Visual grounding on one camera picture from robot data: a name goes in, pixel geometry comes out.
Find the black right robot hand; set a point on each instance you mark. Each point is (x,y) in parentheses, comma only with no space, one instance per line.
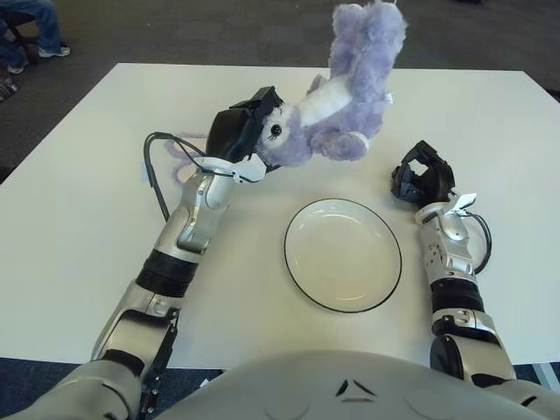
(437,179)

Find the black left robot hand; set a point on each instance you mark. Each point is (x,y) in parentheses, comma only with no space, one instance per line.
(227,131)

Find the purple plush bunny doll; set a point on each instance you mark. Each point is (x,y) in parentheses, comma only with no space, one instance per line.
(350,109)

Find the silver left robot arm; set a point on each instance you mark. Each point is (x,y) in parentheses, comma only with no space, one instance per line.
(197,210)

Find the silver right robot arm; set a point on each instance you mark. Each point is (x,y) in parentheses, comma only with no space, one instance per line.
(450,258)

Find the white plate with black rim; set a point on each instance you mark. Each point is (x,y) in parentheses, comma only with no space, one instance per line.
(343,258)

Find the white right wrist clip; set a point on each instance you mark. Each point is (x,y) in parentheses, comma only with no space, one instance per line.
(464,201)

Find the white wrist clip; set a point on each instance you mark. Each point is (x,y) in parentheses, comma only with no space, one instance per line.
(464,201)
(251,170)

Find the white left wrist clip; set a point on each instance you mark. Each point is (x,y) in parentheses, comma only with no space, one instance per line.
(251,170)

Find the person in blue jeans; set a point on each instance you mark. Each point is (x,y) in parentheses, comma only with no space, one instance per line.
(46,26)

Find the striped object on floor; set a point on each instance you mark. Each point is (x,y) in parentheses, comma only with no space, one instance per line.
(8,91)

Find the white table leg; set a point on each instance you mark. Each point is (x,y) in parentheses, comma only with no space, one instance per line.
(549,376)

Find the black chair under person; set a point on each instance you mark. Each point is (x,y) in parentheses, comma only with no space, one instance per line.
(19,37)

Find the grey robot torso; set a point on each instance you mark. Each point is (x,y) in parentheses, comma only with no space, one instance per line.
(306,385)

